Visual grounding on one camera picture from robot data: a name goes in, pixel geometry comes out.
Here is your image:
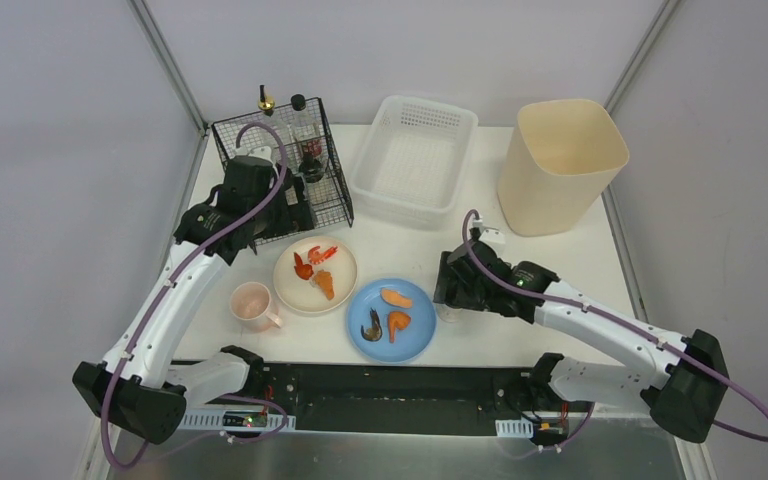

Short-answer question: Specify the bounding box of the black lid jar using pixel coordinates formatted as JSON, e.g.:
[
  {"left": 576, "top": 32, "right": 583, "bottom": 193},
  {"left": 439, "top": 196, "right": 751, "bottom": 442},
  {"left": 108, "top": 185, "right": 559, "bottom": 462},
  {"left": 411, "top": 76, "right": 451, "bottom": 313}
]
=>
[
  {"left": 299, "top": 152, "right": 325, "bottom": 204},
  {"left": 436, "top": 304, "right": 464, "bottom": 323}
]

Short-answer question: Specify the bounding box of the red label sauce bottle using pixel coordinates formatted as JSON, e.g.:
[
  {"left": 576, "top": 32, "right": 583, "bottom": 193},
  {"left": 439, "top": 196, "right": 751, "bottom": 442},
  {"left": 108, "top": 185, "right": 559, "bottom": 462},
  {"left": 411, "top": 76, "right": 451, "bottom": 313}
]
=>
[{"left": 290, "top": 94, "right": 322, "bottom": 160}]

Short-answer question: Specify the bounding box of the gold cap oil bottle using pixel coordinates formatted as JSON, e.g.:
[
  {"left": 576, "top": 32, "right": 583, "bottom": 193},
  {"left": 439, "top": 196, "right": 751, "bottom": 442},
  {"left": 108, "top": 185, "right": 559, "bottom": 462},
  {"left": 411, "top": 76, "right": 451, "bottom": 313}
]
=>
[{"left": 258, "top": 84, "right": 287, "bottom": 136}]

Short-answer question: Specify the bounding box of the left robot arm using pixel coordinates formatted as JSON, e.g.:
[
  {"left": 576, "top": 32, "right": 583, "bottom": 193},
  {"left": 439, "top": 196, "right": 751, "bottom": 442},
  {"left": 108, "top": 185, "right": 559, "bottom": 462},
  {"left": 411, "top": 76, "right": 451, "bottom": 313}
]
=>
[{"left": 72, "top": 155, "right": 294, "bottom": 444}]

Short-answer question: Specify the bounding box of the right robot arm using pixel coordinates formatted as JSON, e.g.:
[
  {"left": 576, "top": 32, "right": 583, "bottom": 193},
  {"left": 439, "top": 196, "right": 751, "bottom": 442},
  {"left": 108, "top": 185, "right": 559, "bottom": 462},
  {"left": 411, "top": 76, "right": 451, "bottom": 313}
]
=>
[{"left": 433, "top": 241, "right": 728, "bottom": 443}]

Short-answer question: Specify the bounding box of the red toy shrimp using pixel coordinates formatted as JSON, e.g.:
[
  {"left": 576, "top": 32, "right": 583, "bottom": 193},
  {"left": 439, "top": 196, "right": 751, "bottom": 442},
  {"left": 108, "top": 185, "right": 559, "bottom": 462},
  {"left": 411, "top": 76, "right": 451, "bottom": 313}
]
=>
[{"left": 307, "top": 245, "right": 338, "bottom": 265}]

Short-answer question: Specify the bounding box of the red toy crab claw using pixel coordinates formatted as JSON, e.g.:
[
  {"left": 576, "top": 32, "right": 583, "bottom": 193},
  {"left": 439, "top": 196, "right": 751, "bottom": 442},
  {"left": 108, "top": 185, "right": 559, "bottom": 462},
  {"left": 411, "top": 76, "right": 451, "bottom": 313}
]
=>
[{"left": 293, "top": 252, "right": 315, "bottom": 280}]

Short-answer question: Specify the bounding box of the orange toy salmon slice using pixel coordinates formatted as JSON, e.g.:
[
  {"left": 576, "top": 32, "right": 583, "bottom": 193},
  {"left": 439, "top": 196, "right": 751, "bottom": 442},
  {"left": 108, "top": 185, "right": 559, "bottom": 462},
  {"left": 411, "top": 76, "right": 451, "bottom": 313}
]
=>
[{"left": 380, "top": 288, "right": 413, "bottom": 309}]

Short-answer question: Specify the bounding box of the orange fried piece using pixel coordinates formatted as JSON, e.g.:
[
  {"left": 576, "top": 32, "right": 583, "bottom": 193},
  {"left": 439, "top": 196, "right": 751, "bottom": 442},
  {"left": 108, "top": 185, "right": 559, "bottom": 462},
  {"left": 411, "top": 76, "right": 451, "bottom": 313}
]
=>
[{"left": 312, "top": 270, "right": 335, "bottom": 300}]

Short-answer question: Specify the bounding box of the orange toy chicken leg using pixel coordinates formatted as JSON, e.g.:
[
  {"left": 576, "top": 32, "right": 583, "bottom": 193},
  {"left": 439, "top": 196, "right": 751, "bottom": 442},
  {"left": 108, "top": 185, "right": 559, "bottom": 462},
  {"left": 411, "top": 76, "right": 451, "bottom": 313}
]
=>
[{"left": 387, "top": 310, "right": 412, "bottom": 343}]

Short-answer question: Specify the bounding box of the cream plate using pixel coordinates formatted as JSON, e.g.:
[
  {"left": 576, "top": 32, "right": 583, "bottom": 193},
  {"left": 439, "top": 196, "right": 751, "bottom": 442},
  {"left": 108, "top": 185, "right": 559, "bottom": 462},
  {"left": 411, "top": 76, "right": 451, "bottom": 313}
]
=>
[{"left": 273, "top": 236, "right": 358, "bottom": 315}]

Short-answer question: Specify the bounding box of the blue plate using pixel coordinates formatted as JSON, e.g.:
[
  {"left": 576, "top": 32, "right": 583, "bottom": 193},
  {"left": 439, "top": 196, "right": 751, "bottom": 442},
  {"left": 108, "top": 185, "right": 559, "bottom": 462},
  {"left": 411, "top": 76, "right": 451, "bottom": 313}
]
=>
[{"left": 346, "top": 278, "right": 437, "bottom": 364}]

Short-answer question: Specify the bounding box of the pink mug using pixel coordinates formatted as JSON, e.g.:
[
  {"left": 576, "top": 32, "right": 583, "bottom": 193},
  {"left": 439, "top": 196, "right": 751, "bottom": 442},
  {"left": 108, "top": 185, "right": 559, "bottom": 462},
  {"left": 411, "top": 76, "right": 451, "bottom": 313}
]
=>
[{"left": 229, "top": 282, "right": 284, "bottom": 333}]

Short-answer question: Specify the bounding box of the white plastic basket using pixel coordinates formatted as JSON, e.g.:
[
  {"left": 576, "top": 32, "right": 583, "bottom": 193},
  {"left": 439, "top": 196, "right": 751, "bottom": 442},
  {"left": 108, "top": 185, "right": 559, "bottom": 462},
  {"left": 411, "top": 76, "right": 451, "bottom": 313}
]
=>
[{"left": 349, "top": 95, "right": 479, "bottom": 224}]

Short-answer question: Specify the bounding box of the beige trash bin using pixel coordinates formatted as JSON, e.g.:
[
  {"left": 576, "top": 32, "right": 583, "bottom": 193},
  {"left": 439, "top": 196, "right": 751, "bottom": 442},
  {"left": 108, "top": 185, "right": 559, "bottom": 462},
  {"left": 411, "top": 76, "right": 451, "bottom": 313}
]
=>
[{"left": 497, "top": 99, "right": 630, "bottom": 237}]

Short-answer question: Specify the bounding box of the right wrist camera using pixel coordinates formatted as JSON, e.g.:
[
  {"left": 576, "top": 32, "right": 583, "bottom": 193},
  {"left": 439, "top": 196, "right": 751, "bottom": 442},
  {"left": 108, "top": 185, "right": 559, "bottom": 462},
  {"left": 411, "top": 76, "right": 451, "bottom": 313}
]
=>
[{"left": 473, "top": 223, "right": 506, "bottom": 252}]

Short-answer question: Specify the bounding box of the black wire rack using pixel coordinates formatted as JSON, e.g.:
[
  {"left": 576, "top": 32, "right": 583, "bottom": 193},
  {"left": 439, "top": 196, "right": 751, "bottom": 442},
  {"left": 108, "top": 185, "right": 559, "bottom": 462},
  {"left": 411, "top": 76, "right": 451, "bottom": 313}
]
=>
[{"left": 211, "top": 94, "right": 354, "bottom": 246}]

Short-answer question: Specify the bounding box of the black base frame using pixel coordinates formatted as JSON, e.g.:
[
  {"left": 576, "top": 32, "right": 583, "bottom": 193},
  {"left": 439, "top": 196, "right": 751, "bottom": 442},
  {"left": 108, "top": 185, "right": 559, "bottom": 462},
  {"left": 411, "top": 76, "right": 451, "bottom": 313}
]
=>
[{"left": 198, "top": 360, "right": 591, "bottom": 439}]

